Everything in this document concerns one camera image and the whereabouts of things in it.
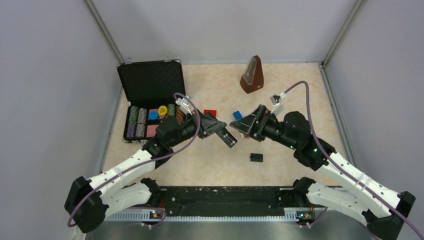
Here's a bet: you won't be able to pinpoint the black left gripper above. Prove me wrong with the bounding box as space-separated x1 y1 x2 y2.
169 108 227 148

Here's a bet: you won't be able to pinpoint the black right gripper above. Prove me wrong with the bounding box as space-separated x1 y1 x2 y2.
230 104 299 150

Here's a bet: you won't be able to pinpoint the black remote control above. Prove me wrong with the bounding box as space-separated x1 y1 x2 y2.
216 127 238 148

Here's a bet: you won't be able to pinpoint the black battery cover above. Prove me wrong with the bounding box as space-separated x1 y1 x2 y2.
249 153 264 163

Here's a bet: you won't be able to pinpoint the black AAA battery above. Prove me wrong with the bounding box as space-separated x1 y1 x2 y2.
224 133 235 144

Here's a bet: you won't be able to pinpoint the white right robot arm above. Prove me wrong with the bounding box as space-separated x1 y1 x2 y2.
230 105 416 240

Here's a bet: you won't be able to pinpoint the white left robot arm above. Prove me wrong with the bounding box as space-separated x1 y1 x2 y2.
64 113 237 234

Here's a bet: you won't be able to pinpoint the red toy brick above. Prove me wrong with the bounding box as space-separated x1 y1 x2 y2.
203 109 217 117

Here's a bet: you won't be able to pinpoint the colourful toy brick train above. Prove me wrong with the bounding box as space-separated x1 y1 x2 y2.
232 111 249 139

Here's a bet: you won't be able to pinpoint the brown wooden metronome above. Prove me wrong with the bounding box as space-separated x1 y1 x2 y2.
239 55 264 94

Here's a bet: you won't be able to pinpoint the black poker chip case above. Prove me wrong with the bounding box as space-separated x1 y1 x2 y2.
116 59 186 143

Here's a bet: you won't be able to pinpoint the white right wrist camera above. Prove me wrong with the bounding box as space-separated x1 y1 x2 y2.
270 92 286 116

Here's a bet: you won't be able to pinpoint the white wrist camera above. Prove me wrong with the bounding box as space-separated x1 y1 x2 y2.
270 92 286 116
175 95 192 115

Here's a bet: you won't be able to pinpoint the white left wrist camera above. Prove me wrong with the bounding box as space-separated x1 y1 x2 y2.
175 95 192 115

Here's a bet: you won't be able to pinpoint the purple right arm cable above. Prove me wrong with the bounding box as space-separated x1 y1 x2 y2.
279 80 422 240

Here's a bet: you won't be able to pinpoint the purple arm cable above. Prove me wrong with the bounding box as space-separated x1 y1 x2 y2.
279 80 422 240
67 92 202 228

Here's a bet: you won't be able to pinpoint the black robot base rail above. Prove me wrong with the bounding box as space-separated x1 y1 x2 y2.
109 178 327 228

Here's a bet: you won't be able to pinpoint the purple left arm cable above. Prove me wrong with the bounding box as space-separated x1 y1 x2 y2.
67 92 202 228

